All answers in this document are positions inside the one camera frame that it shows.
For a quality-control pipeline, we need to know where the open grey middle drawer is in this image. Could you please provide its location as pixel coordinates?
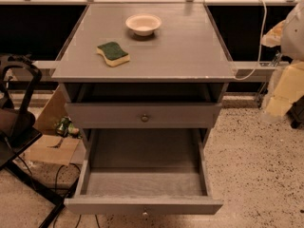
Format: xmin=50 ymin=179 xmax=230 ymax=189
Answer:
xmin=65 ymin=128 xmax=223 ymax=216

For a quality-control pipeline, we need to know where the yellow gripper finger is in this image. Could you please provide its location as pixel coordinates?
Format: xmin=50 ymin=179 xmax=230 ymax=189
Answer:
xmin=262 ymin=62 xmax=304 ymax=122

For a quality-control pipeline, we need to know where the brown cardboard sheet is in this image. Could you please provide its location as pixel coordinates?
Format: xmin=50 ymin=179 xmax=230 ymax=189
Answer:
xmin=25 ymin=88 xmax=80 ymax=165

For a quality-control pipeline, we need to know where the black floor cable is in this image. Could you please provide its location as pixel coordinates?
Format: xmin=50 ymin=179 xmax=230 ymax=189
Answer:
xmin=51 ymin=162 xmax=102 ymax=228

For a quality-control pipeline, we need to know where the black chair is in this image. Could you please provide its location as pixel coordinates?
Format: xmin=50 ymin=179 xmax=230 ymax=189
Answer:
xmin=0 ymin=54 xmax=64 ymax=228

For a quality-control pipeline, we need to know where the grey drawer cabinet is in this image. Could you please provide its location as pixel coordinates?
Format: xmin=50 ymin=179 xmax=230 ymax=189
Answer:
xmin=50 ymin=2 xmax=238 ymax=217

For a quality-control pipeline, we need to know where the white ceramic bowl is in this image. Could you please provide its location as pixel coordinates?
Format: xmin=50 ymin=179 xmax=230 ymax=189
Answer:
xmin=125 ymin=13 xmax=162 ymax=36

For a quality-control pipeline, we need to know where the grey top drawer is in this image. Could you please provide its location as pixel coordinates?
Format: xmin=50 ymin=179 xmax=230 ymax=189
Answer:
xmin=65 ymin=103 xmax=221 ymax=128

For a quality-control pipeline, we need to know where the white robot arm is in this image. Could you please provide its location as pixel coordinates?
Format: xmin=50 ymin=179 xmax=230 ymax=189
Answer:
xmin=261 ymin=0 xmax=304 ymax=122

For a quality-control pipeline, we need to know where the green and yellow sponge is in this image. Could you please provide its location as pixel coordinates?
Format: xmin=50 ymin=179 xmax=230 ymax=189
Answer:
xmin=97 ymin=42 xmax=130 ymax=67

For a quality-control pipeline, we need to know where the white cable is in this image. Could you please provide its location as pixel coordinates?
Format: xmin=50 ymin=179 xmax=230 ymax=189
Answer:
xmin=233 ymin=0 xmax=268 ymax=82

